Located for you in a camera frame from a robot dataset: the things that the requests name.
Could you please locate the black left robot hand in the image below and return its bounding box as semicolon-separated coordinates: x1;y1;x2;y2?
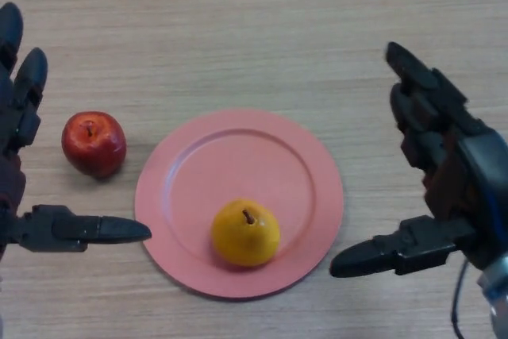
0;1;152;255

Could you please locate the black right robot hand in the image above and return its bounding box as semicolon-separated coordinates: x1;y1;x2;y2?
329;40;508;279

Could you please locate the yellow pear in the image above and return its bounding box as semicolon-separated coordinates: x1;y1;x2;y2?
210;197;281;268

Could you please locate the pink round plate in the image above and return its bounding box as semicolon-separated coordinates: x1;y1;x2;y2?
133;107;344;300

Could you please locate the red apple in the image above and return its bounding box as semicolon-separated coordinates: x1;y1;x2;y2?
60;110;128;179

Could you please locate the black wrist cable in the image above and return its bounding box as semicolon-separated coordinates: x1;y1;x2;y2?
449;259;469;339

